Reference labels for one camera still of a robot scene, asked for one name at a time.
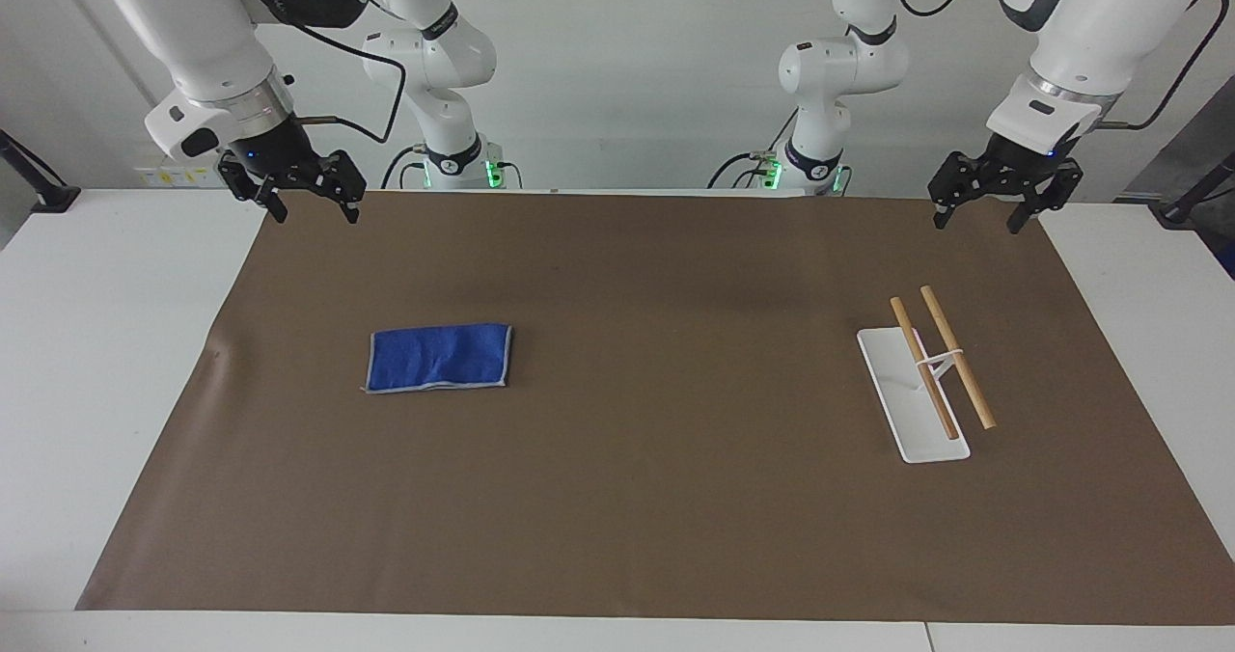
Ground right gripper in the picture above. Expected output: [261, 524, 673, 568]
[218, 115, 369, 225]

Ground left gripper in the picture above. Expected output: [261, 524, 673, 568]
[927, 130, 1083, 236]

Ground blue towel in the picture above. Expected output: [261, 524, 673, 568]
[363, 321, 514, 395]

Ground black stand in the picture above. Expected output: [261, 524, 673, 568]
[0, 128, 82, 214]
[1152, 149, 1235, 226]

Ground white rack with wooden rods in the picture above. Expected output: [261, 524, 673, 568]
[856, 285, 999, 465]

